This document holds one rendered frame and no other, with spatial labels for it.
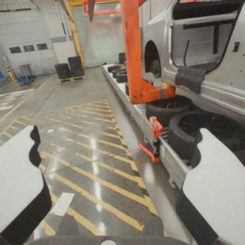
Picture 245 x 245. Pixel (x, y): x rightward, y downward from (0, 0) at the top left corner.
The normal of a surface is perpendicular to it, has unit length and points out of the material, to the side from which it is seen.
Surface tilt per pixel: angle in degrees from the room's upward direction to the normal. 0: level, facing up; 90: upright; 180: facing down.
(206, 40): 87
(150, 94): 90
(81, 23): 90
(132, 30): 90
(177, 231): 0
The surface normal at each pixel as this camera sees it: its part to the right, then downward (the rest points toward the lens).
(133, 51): 0.22, 0.47
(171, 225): -0.12, -0.86
